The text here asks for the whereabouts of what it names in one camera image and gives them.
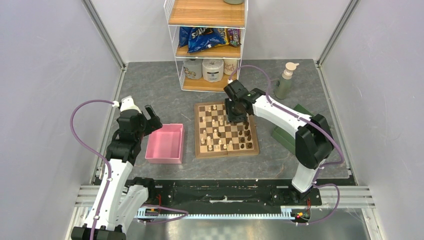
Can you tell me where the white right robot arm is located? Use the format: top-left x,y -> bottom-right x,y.
224,80 -> 334,205

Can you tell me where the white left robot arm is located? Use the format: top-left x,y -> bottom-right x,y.
70,96 -> 163,240

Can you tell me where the wooden chess board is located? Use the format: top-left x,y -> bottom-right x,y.
194,101 -> 260,158

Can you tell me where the pink plastic bin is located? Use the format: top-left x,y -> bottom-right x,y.
145,123 -> 185,164

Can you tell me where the pink printed cup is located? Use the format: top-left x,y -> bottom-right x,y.
223,58 -> 239,75

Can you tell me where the white toilet paper roll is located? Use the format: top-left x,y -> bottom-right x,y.
202,58 -> 224,83

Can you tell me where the green soap pump bottle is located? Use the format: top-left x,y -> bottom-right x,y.
274,62 -> 300,100

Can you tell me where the white patterned mug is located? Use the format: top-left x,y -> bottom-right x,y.
183,58 -> 203,80

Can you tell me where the green plastic bin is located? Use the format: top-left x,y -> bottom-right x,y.
271,104 -> 313,155

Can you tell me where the dark candy bag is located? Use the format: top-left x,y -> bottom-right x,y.
226,28 -> 241,48

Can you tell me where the blue chips bag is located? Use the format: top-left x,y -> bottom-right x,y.
178,26 -> 227,53

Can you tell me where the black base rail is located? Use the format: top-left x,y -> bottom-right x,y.
123,177 -> 353,215

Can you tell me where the white wire wooden shelf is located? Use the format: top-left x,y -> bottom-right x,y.
163,0 -> 249,92

